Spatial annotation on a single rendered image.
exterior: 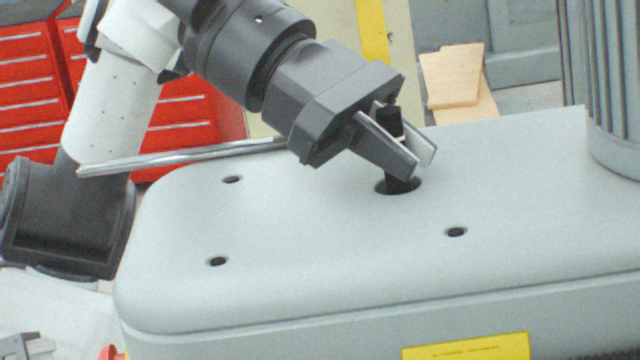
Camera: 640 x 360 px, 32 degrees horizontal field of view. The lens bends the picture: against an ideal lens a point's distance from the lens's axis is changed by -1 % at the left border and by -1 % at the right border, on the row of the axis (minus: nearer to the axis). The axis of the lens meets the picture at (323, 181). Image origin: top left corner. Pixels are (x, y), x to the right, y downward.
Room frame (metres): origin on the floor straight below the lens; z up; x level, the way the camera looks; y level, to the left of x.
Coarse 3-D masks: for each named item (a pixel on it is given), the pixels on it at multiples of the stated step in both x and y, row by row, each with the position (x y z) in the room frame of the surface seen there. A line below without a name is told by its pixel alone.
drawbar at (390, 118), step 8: (376, 112) 0.79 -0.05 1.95; (384, 112) 0.79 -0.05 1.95; (392, 112) 0.78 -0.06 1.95; (400, 112) 0.78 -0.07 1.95; (376, 120) 0.79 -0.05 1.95; (384, 120) 0.78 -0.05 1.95; (392, 120) 0.78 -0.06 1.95; (400, 120) 0.78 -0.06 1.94; (384, 128) 0.78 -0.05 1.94; (392, 128) 0.78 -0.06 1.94; (400, 128) 0.78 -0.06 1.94; (392, 136) 0.78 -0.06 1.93; (400, 136) 0.78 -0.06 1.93; (384, 176) 0.79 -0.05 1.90; (392, 176) 0.78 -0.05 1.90; (392, 184) 0.78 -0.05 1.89; (400, 184) 0.78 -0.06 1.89; (408, 184) 0.78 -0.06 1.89; (392, 192) 0.78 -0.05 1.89; (400, 192) 0.78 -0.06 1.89; (408, 192) 0.78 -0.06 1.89
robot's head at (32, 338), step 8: (8, 336) 1.00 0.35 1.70; (16, 336) 1.00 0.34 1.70; (24, 336) 1.01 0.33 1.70; (32, 336) 1.02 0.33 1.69; (40, 336) 1.04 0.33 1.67; (0, 344) 1.00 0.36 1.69; (8, 344) 1.00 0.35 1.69; (16, 344) 1.00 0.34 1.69; (24, 344) 1.00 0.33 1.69; (32, 344) 1.01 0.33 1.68; (40, 344) 1.01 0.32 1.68; (48, 344) 1.02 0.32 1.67; (0, 352) 0.99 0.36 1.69; (8, 352) 0.99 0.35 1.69; (16, 352) 0.99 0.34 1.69; (24, 352) 0.99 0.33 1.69
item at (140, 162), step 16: (224, 144) 0.92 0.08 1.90; (240, 144) 0.91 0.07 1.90; (256, 144) 0.91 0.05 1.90; (272, 144) 0.90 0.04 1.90; (112, 160) 0.93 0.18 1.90; (128, 160) 0.92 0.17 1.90; (144, 160) 0.92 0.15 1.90; (160, 160) 0.91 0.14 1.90; (176, 160) 0.91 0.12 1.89; (192, 160) 0.91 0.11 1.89; (80, 176) 0.92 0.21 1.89
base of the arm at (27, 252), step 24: (24, 168) 1.20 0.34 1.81; (24, 192) 1.18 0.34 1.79; (0, 216) 1.19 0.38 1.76; (120, 216) 1.20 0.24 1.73; (0, 240) 1.18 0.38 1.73; (24, 240) 1.19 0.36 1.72; (120, 240) 1.19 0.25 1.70; (24, 264) 1.18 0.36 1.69; (48, 264) 1.18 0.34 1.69; (72, 264) 1.19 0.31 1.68; (96, 264) 1.19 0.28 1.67
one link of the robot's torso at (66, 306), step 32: (0, 288) 1.14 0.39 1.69; (32, 288) 1.14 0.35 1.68; (64, 288) 1.15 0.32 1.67; (96, 288) 1.20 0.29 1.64; (0, 320) 1.12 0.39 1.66; (32, 320) 1.12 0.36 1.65; (64, 320) 1.12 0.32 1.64; (96, 320) 1.12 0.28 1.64; (64, 352) 1.10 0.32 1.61; (96, 352) 1.10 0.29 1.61
